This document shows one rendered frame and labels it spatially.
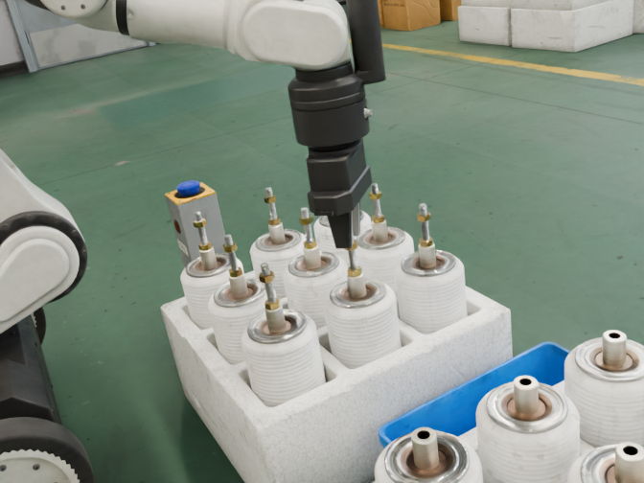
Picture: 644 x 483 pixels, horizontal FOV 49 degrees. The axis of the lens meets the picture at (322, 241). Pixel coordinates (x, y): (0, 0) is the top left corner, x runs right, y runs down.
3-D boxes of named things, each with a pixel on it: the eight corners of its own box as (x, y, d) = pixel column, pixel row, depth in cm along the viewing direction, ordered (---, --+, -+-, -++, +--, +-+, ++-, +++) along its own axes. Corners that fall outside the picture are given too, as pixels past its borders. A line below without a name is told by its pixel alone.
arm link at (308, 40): (342, 74, 75) (217, 57, 74) (342, 58, 83) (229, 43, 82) (351, 11, 72) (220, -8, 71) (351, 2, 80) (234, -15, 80)
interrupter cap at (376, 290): (347, 317, 88) (347, 312, 88) (320, 294, 94) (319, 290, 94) (398, 296, 91) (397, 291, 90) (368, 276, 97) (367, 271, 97)
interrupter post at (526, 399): (525, 421, 66) (524, 393, 64) (508, 408, 68) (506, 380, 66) (544, 410, 67) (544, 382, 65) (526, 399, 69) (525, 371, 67)
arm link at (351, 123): (322, 178, 93) (309, 90, 88) (393, 176, 90) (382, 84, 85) (289, 217, 83) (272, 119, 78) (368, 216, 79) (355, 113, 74)
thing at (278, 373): (349, 429, 96) (330, 316, 88) (307, 474, 89) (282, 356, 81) (294, 409, 101) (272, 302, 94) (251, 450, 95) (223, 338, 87)
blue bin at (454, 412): (435, 556, 83) (426, 479, 78) (383, 500, 92) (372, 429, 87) (610, 446, 95) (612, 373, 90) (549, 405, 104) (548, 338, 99)
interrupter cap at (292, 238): (265, 258, 107) (264, 254, 107) (248, 242, 114) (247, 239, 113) (310, 242, 110) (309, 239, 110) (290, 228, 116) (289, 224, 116)
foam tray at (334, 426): (284, 541, 89) (258, 429, 81) (184, 395, 121) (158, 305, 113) (516, 413, 104) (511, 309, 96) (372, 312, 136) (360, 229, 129)
